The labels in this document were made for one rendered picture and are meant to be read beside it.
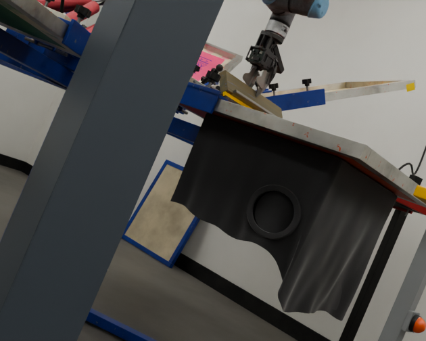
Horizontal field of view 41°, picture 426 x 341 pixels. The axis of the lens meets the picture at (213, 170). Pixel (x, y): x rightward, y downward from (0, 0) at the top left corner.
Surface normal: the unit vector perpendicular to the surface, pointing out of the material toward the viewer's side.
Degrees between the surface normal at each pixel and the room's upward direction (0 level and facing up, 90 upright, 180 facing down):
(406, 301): 90
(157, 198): 79
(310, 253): 94
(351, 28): 90
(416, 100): 90
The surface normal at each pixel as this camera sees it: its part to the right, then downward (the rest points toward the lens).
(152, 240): -0.50, -0.43
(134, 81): 0.51, 0.22
